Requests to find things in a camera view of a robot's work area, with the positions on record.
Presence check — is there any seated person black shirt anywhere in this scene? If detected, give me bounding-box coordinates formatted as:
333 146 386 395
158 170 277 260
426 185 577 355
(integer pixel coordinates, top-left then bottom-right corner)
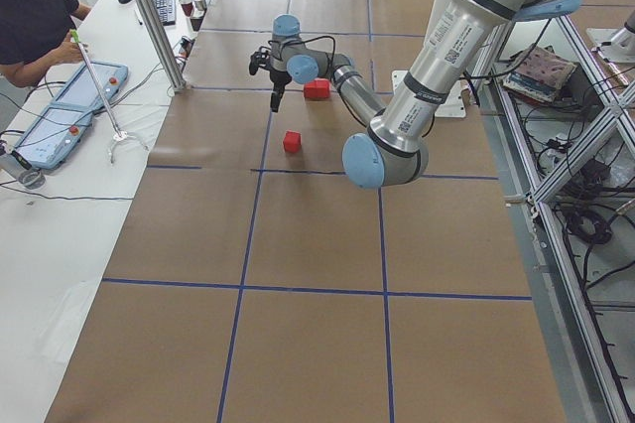
1 0 91 87

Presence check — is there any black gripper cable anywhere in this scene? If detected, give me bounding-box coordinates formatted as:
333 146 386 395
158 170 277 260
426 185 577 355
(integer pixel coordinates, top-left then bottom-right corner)
267 34 338 65

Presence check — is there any lower teach pendant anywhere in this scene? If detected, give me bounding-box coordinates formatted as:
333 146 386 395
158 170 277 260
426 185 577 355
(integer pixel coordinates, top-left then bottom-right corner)
16 105 93 170

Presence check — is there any red block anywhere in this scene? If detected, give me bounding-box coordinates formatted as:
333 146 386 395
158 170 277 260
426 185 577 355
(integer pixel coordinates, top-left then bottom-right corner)
283 130 302 154
303 78 330 100

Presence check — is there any aluminium side frame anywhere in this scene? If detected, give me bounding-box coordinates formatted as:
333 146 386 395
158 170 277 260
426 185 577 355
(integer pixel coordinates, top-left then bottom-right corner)
473 5 634 422

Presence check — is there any teach pendant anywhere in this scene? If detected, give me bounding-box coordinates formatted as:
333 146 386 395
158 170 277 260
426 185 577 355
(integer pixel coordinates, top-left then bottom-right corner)
16 105 93 170
51 62 129 112

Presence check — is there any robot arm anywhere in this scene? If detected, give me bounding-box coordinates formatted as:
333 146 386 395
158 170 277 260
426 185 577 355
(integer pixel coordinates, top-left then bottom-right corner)
249 0 582 189

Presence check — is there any stack of books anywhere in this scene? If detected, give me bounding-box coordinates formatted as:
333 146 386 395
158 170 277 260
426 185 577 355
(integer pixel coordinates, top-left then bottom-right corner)
502 46 577 103

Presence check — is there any small metal cup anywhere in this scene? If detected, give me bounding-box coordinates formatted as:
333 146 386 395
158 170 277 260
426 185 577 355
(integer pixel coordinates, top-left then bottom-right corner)
192 0 207 12

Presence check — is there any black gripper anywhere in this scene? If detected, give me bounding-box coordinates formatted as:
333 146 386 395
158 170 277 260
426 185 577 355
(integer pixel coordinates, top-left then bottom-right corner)
248 48 291 113

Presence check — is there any aluminium frame post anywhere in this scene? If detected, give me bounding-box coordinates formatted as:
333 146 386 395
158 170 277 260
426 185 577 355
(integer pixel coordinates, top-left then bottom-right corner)
135 0 187 93

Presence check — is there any upper teach pendant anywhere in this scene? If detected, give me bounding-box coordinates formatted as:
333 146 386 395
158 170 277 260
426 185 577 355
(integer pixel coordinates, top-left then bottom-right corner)
51 62 129 112

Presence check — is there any metal reacher grabber tool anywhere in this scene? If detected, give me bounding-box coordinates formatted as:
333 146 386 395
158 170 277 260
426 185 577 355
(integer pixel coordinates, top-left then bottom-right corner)
68 29 150 165

